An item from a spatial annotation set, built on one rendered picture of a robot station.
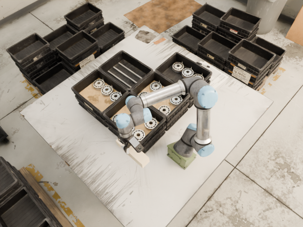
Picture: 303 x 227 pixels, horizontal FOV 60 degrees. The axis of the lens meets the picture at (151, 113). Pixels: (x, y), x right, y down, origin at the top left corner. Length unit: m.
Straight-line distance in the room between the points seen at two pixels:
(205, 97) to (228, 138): 0.79
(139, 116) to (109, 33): 2.29
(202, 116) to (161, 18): 2.95
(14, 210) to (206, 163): 1.63
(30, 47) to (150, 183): 2.30
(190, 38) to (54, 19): 2.27
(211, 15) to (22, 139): 2.83
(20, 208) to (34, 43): 1.93
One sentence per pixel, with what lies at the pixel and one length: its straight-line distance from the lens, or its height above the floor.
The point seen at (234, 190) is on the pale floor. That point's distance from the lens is 2.78.
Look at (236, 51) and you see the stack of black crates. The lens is 3.16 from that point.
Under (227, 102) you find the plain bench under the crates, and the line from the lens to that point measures 2.39.
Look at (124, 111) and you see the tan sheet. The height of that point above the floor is 0.83.
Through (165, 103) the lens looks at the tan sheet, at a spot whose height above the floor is 0.83.
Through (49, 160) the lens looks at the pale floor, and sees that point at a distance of 3.07.
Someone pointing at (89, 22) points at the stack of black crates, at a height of 0.54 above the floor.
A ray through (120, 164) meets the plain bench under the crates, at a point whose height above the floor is 0.70.
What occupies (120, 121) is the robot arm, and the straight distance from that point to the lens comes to 1.36.
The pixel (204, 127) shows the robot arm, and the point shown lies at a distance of 1.63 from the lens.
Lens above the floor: 2.58
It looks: 56 degrees down
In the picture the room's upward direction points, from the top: 5 degrees counter-clockwise
